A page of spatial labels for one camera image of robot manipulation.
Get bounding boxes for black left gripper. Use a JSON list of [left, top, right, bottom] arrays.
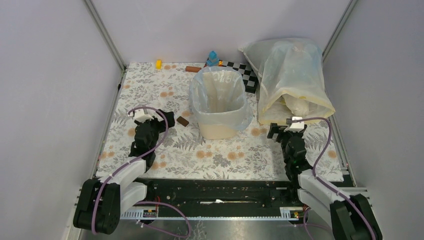
[[134, 109, 174, 151]]

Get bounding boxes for blue plastic trash bag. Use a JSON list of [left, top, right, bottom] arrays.
[[188, 66, 254, 132]]

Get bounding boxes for beige plastic trash bin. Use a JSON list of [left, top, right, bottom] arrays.
[[198, 71, 246, 141]]

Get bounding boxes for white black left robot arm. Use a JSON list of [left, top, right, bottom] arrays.
[[72, 106, 175, 235]]

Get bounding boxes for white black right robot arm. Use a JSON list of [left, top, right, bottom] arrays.
[[267, 118, 383, 240]]

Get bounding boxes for small brown block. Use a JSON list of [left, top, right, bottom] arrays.
[[176, 116, 189, 127]]

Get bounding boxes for white crumpled bag inside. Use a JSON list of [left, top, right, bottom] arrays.
[[282, 94, 310, 117]]

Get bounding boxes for brown cylinder piece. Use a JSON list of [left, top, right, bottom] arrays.
[[185, 66, 202, 73]]

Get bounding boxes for yellow toy block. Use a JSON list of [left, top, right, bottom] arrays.
[[155, 59, 162, 70]]

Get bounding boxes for black white checkerboard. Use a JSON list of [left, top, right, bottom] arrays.
[[219, 60, 259, 94]]

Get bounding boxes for large translucent yellow bag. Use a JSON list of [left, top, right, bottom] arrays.
[[239, 37, 336, 125]]

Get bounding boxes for blue toy figure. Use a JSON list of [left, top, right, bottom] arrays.
[[206, 50, 221, 67]]

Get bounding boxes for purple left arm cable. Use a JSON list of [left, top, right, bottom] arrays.
[[90, 105, 170, 236]]

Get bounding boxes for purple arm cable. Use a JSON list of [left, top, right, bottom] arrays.
[[286, 117, 378, 240], [90, 105, 170, 236]]

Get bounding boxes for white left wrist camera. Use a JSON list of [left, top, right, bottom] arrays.
[[131, 109, 154, 123]]

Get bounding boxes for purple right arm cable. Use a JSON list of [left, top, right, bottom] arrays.
[[286, 117, 378, 240]]

